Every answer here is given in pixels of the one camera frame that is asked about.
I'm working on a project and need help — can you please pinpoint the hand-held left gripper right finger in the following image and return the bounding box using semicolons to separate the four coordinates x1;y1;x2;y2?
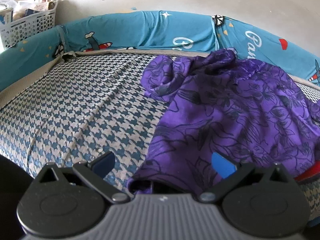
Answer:
197;152;293;203

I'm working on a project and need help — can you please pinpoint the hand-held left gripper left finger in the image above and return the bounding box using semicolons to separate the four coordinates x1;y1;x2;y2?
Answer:
37;151;130;204

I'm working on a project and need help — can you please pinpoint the purple floral garment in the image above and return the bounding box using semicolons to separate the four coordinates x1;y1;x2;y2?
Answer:
127;49;320;195

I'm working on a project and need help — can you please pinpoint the white plastic basket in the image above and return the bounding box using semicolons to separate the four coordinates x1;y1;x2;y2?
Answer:
0;0;59;49

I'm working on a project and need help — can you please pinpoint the blue white carton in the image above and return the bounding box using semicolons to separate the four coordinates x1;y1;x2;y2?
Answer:
0;7;14;32

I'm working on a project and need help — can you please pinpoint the beige plastic bag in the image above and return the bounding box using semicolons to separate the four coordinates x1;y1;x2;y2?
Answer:
14;0;50;20

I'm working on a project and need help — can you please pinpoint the white plastic bag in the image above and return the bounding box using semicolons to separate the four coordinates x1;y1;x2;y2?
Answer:
0;0;18;12

